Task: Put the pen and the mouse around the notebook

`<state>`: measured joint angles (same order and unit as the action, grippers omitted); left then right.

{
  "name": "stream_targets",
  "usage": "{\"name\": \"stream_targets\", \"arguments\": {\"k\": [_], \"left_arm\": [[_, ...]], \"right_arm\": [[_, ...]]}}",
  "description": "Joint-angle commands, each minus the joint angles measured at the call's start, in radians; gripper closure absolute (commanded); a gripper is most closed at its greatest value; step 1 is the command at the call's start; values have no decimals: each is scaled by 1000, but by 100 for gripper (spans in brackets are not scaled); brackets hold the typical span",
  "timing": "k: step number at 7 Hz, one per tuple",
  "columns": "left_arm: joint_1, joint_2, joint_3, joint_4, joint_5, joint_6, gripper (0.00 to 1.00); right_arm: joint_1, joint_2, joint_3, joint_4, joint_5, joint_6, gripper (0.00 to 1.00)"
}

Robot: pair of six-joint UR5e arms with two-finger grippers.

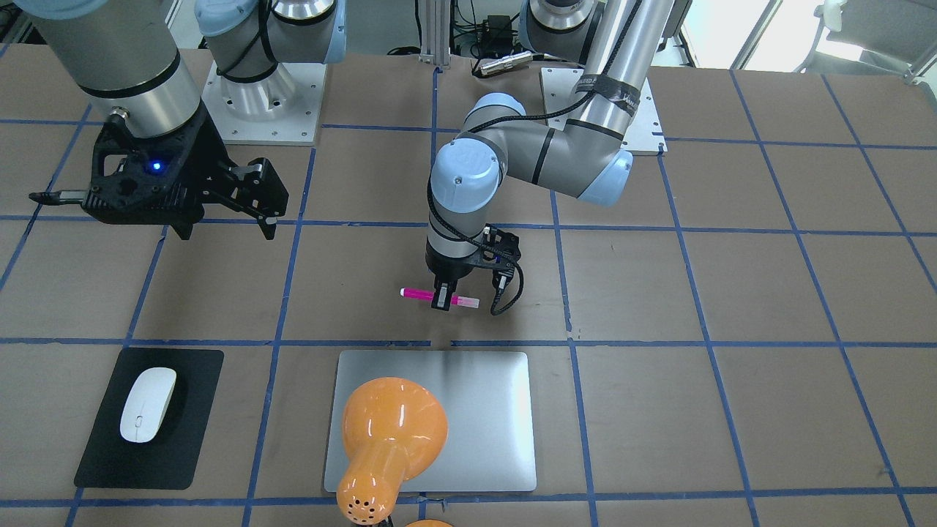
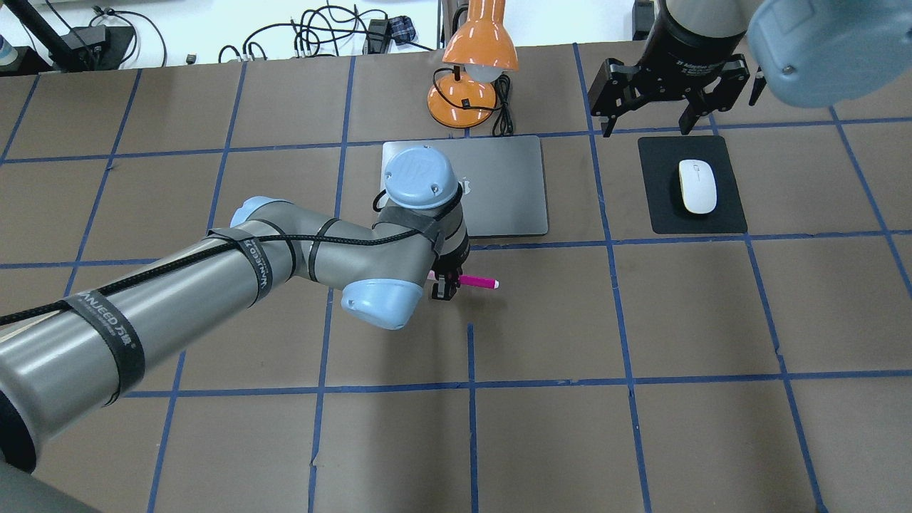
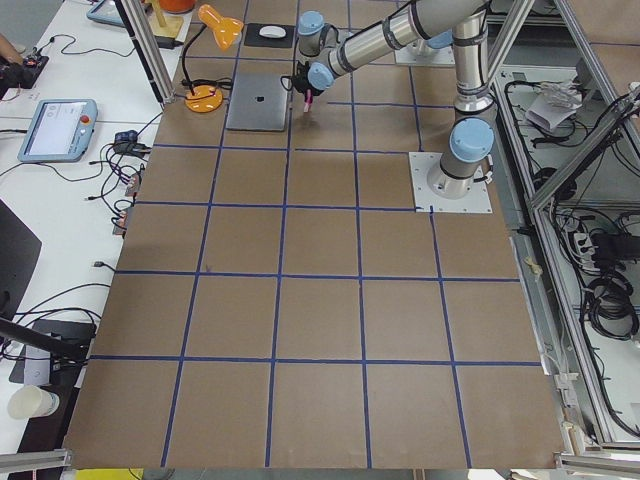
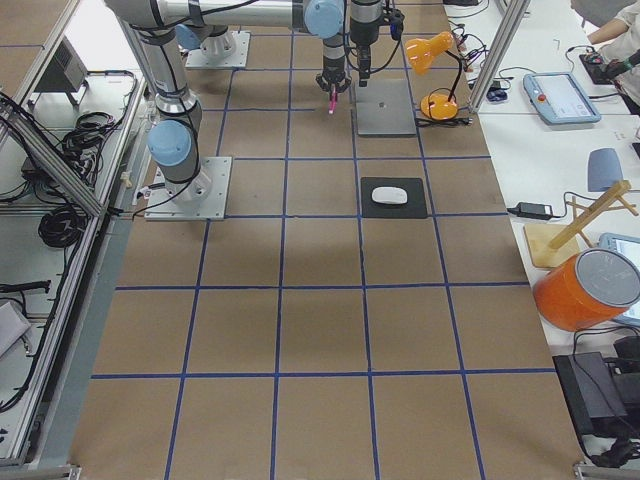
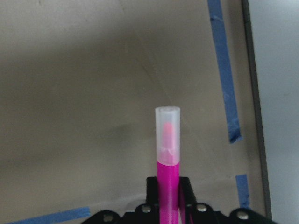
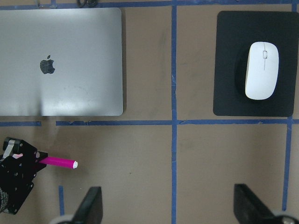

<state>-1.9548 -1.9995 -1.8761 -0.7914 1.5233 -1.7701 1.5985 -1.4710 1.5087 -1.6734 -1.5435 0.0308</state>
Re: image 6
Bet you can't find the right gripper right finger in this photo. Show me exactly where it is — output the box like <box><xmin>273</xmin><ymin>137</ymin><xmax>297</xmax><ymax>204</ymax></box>
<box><xmin>233</xmin><ymin>184</ymin><xmax>277</xmax><ymax>224</ymax></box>

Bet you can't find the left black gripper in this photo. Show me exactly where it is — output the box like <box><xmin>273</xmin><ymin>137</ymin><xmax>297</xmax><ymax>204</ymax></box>
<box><xmin>0</xmin><ymin>137</ymin><xmax>48</xmax><ymax>215</ymax></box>

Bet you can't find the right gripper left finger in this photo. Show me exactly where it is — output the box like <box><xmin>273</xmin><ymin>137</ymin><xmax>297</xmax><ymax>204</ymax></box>
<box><xmin>70</xmin><ymin>187</ymin><xmax>103</xmax><ymax>224</ymax></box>

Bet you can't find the pink marker pen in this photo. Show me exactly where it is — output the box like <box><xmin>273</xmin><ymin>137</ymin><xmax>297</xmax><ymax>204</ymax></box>
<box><xmin>39</xmin><ymin>157</ymin><xmax>78</xmax><ymax>169</ymax></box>

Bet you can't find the white computer mouse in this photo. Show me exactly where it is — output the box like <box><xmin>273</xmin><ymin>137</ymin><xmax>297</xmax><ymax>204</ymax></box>
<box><xmin>245</xmin><ymin>42</ymin><xmax>279</xmax><ymax>100</ymax></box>

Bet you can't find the black mousepad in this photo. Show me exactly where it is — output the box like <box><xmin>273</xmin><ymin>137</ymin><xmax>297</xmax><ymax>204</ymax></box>
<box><xmin>213</xmin><ymin>11</ymin><xmax>299</xmax><ymax>117</ymax></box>

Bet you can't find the silver closed laptop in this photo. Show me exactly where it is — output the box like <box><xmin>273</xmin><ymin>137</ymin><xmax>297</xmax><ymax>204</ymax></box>
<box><xmin>0</xmin><ymin>8</ymin><xmax>123</xmax><ymax>116</ymax></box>

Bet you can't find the black lamp power cable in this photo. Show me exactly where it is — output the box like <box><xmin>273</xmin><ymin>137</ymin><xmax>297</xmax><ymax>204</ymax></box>
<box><xmin>76</xmin><ymin>0</ymin><xmax>99</xmax><ymax>7</ymax></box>

